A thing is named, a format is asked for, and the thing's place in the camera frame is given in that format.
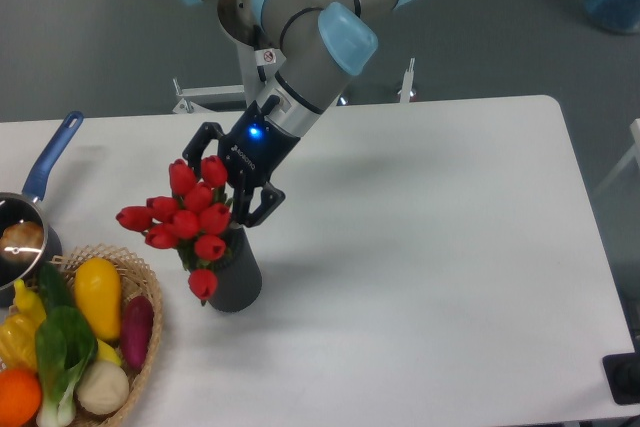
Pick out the brown bun in pan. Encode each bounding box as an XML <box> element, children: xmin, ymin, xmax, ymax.
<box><xmin>1</xmin><ymin>221</ymin><xmax>44</xmax><ymax>264</ymax></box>

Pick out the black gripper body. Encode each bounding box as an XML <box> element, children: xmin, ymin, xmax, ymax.
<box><xmin>217</xmin><ymin>101</ymin><xmax>300</xmax><ymax>192</ymax></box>

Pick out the white garlic bulb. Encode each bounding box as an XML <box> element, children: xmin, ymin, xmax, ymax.
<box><xmin>77</xmin><ymin>360</ymin><xmax>129</xmax><ymax>416</ymax></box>

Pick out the green bok choy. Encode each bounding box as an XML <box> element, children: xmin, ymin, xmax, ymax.
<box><xmin>35</xmin><ymin>306</ymin><xmax>97</xmax><ymax>426</ymax></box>

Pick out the red tulip bouquet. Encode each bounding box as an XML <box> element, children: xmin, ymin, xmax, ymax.
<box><xmin>115</xmin><ymin>155</ymin><xmax>232</xmax><ymax>303</ymax></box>

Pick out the blue handled saucepan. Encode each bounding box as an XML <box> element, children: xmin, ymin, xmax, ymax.
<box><xmin>1</xmin><ymin>111</ymin><xmax>84</xmax><ymax>308</ymax></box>

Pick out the yellow bell pepper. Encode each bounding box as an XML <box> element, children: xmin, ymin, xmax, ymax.
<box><xmin>1</xmin><ymin>314</ymin><xmax>37</xmax><ymax>373</ymax></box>

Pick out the orange fruit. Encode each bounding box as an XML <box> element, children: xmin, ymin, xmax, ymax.
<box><xmin>1</xmin><ymin>369</ymin><xmax>42</xmax><ymax>426</ymax></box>

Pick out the yellow squash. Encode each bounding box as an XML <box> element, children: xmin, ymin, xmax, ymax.
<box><xmin>73</xmin><ymin>257</ymin><xmax>122</xmax><ymax>343</ymax></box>

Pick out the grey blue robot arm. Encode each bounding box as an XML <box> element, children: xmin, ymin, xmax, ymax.
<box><xmin>184</xmin><ymin>0</ymin><xmax>414</xmax><ymax>227</ymax></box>

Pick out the black device at edge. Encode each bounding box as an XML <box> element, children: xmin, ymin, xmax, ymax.
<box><xmin>602</xmin><ymin>353</ymin><xmax>639</xmax><ymax>405</ymax></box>

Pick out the woven bamboo basket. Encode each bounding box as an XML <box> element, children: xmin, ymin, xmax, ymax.
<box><xmin>36</xmin><ymin>244</ymin><xmax>163</xmax><ymax>426</ymax></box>

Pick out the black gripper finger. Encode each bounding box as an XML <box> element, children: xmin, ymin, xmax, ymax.
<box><xmin>231</xmin><ymin>182</ymin><xmax>285</xmax><ymax>227</ymax></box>
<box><xmin>182</xmin><ymin>122</ymin><xmax>224</xmax><ymax>175</ymax></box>

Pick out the dark grey ribbed vase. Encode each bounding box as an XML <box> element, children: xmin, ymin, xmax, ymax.
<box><xmin>177</xmin><ymin>228</ymin><xmax>262</xmax><ymax>313</ymax></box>

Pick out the white chair frame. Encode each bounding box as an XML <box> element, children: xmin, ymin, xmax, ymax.
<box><xmin>594</xmin><ymin>118</ymin><xmax>639</xmax><ymax>196</ymax></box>

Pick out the purple eggplant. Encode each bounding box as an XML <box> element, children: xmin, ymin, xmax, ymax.
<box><xmin>120</xmin><ymin>296</ymin><xmax>154</xmax><ymax>370</ymax></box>

